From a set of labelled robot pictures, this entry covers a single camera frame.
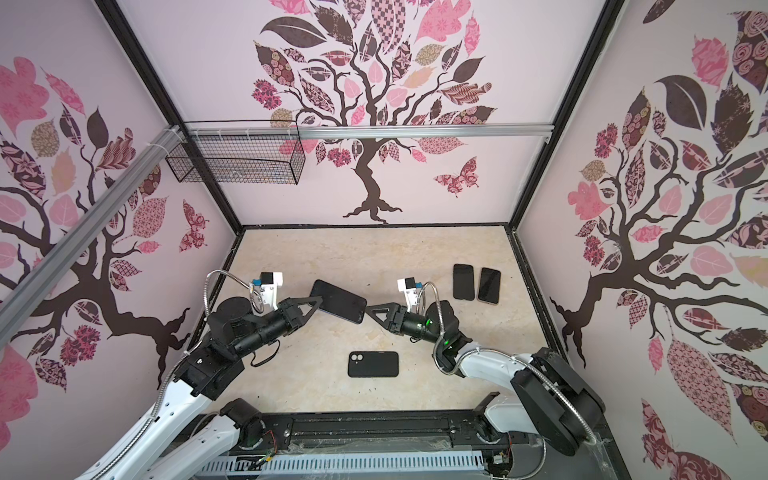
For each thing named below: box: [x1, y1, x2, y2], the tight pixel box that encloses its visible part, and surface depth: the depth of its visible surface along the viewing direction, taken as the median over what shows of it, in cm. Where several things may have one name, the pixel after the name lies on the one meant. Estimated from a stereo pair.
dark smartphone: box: [309, 279, 367, 324], surface depth 72 cm
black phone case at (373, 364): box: [347, 351, 400, 378], surface depth 87 cm
